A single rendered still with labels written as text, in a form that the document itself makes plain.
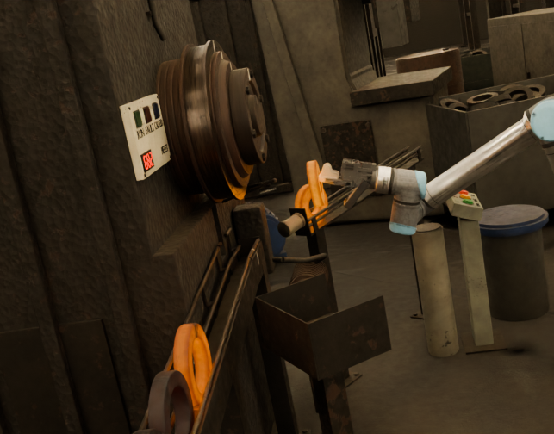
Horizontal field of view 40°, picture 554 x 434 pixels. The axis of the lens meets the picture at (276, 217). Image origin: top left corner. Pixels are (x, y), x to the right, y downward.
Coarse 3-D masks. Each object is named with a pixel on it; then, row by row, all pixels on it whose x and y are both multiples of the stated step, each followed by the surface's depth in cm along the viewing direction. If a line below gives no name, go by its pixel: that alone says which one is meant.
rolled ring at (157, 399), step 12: (168, 372) 146; (180, 372) 151; (156, 384) 143; (168, 384) 143; (180, 384) 150; (156, 396) 141; (168, 396) 142; (180, 396) 152; (156, 408) 139; (168, 408) 141; (180, 408) 153; (192, 408) 155; (156, 420) 138; (168, 420) 140; (180, 420) 153; (192, 420) 154; (168, 432) 139; (180, 432) 152
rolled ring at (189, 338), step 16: (176, 336) 160; (192, 336) 161; (176, 352) 157; (192, 352) 171; (208, 352) 171; (176, 368) 156; (192, 368) 158; (208, 368) 170; (192, 384) 156; (192, 400) 157
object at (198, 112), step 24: (192, 48) 214; (216, 48) 221; (192, 72) 204; (192, 96) 201; (192, 120) 201; (192, 144) 202; (216, 144) 203; (216, 168) 206; (216, 192) 215; (240, 192) 224
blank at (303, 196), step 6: (306, 186) 274; (300, 192) 273; (306, 192) 273; (324, 192) 280; (300, 198) 272; (306, 198) 273; (300, 204) 271; (306, 204) 273; (306, 210) 273; (318, 210) 279; (318, 216) 278; (318, 222) 278
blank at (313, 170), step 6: (312, 162) 252; (312, 168) 249; (318, 168) 257; (312, 174) 248; (318, 174) 253; (312, 180) 248; (318, 180) 249; (312, 186) 248; (318, 186) 248; (312, 192) 248; (318, 192) 248; (312, 198) 250; (318, 198) 249; (324, 198) 260; (318, 204) 252; (324, 204) 256
